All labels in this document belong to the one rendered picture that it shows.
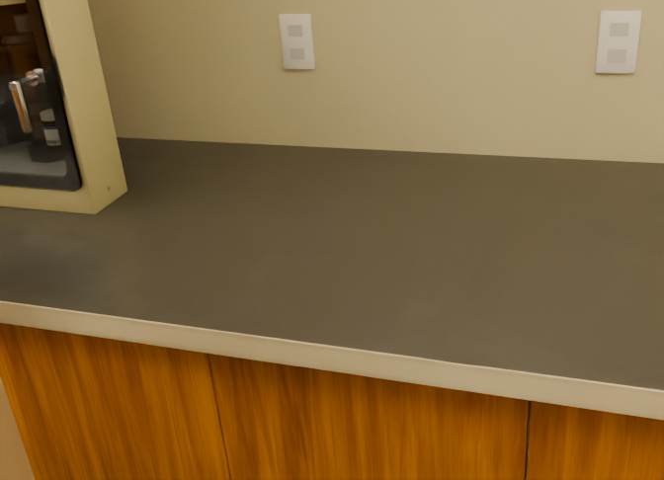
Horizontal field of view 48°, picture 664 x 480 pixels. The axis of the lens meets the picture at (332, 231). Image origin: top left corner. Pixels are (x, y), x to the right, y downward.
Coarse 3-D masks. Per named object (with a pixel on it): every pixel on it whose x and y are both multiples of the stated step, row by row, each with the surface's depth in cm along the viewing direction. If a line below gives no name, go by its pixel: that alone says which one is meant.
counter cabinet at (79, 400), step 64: (64, 384) 120; (128, 384) 115; (192, 384) 111; (256, 384) 107; (320, 384) 103; (384, 384) 99; (64, 448) 128; (128, 448) 123; (192, 448) 118; (256, 448) 113; (320, 448) 108; (384, 448) 104; (448, 448) 101; (512, 448) 97; (576, 448) 94; (640, 448) 91
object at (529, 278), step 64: (128, 192) 147; (192, 192) 145; (256, 192) 142; (320, 192) 140; (384, 192) 138; (448, 192) 136; (512, 192) 134; (576, 192) 132; (640, 192) 130; (0, 256) 126; (64, 256) 124; (128, 256) 122; (192, 256) 120; (256, 256) 119; (320, 256) 117; (384, 256) 116; (448, 256) 114; (512, 256) 113; (576, 256) 112; (640, 256) 110; (0, 320) 114; (64, 320) 109; (128, 320) 105; (192, 320) 103; (256, 320) 102; (320, 320) 101; (384, 320) 100; (448, 320) 99; (512, 320) 98; (576, 320) 97; (640, 320) 96; (448, 384) 92; (512, 384) 89; (576, 384) 86; (640, 384) 84
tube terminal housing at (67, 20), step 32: (64, 0) 125; (64, 32) 126; (64, 64) 127; (96, 64) 135; (96, 96) 135; (96, 128) 136; (96, 160) 137; (0, 192) 143; (32, 192) 141; (64, 192) 138; (96, 192) 138
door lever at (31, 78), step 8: (32, 72) 126; (16, 80) 123; (24, 80) 125; (32, 80) 126; (16, 88) 123; (16, 96) 124; (24, 96) 124; (16, 104) 124; (24, 104) 125; (24, 112) 125; (24, 120) 125; (24, 128) 126; (32, 128) 127
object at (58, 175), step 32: (0, 0) 122; (32, 0) 120; (0, 32) 125; (32, 32) 123; (0, 64) 128; (32, 64) 126; (0, 96) 131; (32, 96) 129; (0, 128) 134; (64, 128) 130; (0, 160) 138; (32, 160) 135; (64, 160) 133
